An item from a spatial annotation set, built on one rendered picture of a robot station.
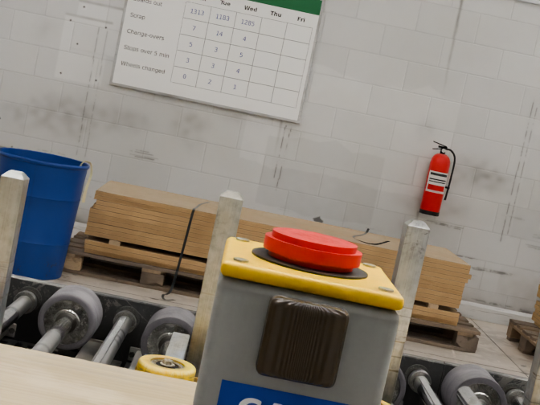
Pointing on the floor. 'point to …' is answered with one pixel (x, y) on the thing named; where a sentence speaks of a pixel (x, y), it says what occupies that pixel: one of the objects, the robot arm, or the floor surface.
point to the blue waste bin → (46, 209)
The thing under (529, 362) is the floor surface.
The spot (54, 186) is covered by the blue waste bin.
